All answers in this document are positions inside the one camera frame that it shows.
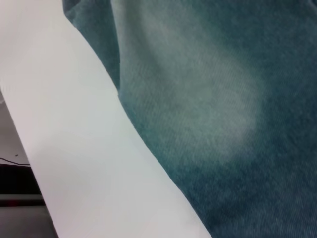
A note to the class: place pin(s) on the blue denim shorts with print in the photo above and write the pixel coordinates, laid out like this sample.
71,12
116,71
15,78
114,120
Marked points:
223,124

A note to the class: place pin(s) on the black base under table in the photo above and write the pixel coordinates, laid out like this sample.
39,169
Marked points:
17,183

